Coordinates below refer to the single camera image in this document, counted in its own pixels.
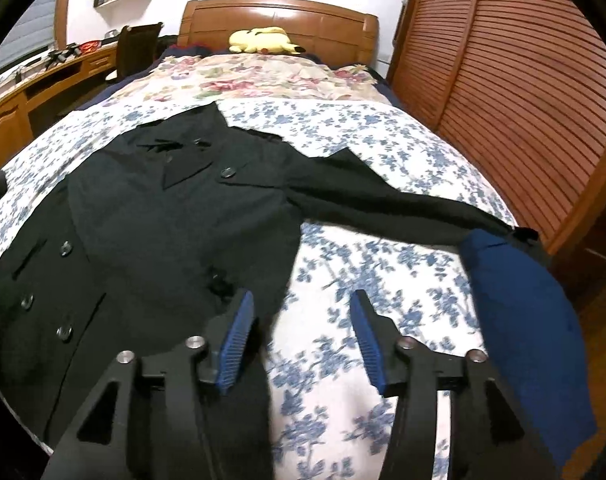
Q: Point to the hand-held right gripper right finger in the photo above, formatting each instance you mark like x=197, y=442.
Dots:
x=370, y=345

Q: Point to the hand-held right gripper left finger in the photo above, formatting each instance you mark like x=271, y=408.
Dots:
x=235, y=340

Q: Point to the black coat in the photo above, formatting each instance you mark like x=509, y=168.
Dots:
x=158, y=220

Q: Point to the navy blue cloth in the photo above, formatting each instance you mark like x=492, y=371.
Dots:
x=523, y=335

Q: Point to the blue floral bedsheet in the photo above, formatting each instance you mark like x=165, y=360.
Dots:
x=383, y=160

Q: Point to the red floral quilt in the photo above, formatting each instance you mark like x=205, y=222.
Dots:
x=243, y=77

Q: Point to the wooden louvered wardrobe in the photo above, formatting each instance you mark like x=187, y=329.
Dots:
x=508, y=85

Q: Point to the yellow plush toy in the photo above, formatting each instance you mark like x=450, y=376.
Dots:
x=263, y=40

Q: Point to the dark wooden chair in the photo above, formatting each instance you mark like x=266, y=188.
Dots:
x=135, y=50

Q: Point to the wooden desk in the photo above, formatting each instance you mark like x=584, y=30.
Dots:
x=13, y=115

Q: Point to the wooden headboard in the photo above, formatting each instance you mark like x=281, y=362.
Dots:
x=328, y=25

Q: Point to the red object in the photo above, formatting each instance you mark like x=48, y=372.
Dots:
x=90, y=46

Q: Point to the grey window blind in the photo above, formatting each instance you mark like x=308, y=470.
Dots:
x=28, y=30

